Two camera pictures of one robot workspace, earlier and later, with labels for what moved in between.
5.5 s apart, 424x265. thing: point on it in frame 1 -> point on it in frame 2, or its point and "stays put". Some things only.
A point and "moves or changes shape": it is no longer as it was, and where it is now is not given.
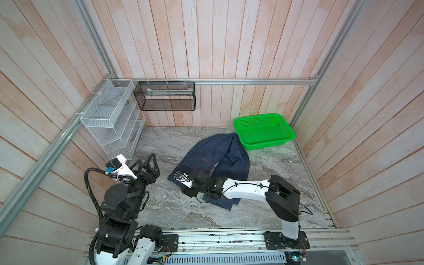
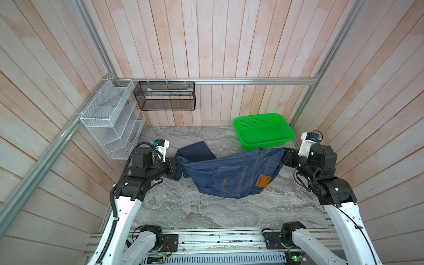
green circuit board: x=294 y=257 stays put
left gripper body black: x=143 y=179 -> x=164 y=168
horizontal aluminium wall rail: x=301 y=78 stays put
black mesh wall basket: x=166 y=95 stays put
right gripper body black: x=201 y=189 -> x=293 y=160
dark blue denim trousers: x=224 y=155 moves or changes shape
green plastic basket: x=263 y=131 stays put
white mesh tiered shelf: x=115 y=119 stays put
